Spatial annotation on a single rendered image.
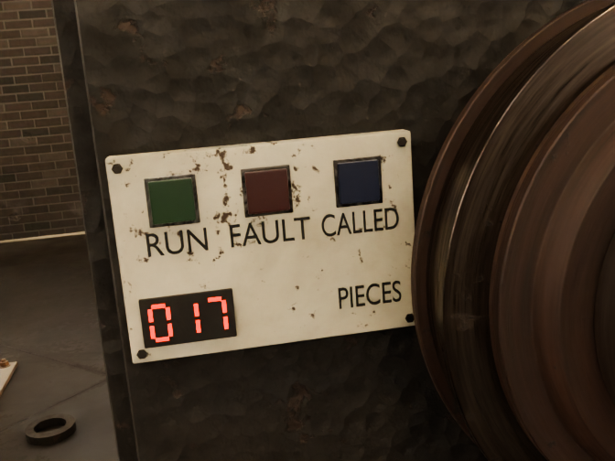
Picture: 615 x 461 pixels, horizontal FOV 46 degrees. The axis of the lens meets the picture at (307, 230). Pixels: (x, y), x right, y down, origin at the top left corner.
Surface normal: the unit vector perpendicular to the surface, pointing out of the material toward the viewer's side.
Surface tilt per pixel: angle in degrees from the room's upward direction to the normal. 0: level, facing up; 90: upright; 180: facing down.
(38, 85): 90
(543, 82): 90
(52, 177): 90
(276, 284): 90
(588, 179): 59
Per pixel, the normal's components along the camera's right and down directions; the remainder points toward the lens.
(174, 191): 0.18, 0.21
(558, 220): -0.75, -0.17
